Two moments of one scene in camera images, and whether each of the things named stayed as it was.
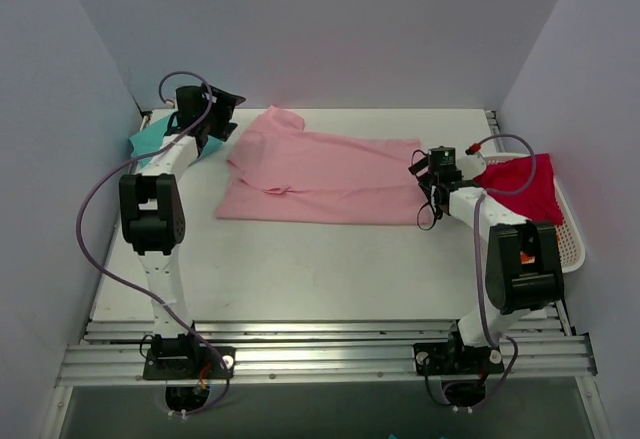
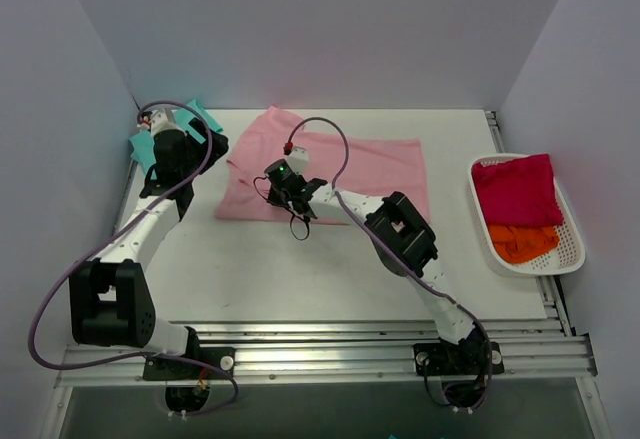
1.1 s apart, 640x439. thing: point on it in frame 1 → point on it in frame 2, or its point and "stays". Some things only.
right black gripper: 426,179 → 275,194
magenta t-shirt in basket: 525,184 stays
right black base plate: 451,358 stays
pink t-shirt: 280,170 stays
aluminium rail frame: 113,351 stays
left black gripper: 220,112 → 208,137
